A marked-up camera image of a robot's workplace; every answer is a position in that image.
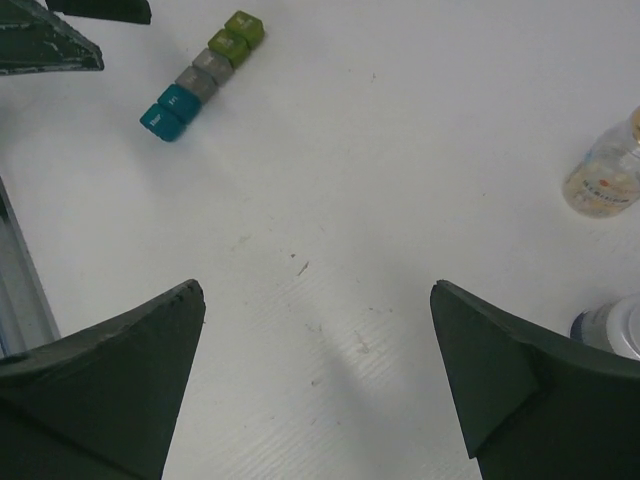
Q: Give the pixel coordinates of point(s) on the multicolour weekly pill organizer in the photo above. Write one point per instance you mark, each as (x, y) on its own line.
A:
(182, 101)

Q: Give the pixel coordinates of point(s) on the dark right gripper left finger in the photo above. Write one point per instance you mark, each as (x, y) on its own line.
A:
(103, 402)

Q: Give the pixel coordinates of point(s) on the white pill bottle blue label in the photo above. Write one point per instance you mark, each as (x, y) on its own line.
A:
(613, 327)

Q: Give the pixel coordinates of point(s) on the clear pill bottle with capsules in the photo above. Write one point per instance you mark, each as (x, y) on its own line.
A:
(606, 181)

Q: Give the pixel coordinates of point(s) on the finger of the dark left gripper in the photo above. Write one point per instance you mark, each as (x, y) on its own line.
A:
(129, 11)
(35, 40)

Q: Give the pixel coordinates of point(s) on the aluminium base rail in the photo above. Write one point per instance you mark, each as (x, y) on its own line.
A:
(27, 321)

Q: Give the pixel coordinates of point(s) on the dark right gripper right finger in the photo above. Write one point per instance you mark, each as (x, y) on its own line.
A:
(533, 404)

